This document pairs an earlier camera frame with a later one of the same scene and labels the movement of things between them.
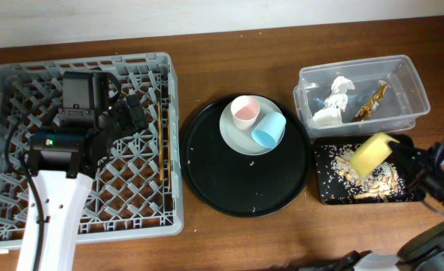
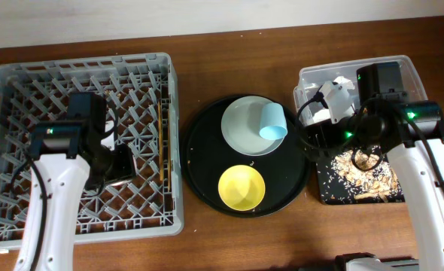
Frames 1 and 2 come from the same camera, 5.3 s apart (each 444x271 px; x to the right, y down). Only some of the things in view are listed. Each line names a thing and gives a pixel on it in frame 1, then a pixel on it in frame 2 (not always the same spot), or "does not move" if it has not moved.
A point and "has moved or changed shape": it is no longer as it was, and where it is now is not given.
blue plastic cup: [269, 132] has moved or changed shape
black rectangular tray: [339, 182] does not move
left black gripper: [132, 111] to [123, 165]
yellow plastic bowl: [371, 153] to [241, 187]
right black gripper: [414, 161] to [320, 137]
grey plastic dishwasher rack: [138, 191] does not move
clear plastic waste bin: [360, 96] does not move
